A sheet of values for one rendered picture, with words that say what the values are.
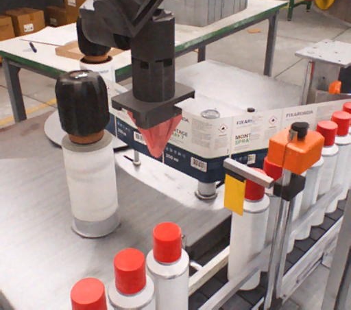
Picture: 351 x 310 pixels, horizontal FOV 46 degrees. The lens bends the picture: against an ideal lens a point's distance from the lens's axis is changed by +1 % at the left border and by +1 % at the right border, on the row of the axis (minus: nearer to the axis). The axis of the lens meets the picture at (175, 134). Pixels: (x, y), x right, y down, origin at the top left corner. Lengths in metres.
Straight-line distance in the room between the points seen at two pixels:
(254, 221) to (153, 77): 0.25
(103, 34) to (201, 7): 1.87
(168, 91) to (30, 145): 0.62
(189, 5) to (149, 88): 1.93
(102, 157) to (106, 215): 0.12
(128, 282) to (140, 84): 0.24
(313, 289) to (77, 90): 0.52
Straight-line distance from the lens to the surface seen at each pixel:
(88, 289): 0.44
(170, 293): 0.52
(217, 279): 0.71
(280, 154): 0.45
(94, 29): 0.56
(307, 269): 0.79
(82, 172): 0.70
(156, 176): 0.93
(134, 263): 0.45
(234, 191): 0.53
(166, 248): 0.48
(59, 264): 0.76
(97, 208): 0.75
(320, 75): 0.95
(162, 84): 0.53
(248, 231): 0.61
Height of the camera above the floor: 1.41
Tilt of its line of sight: 29 degrees down
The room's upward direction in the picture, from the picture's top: straight up
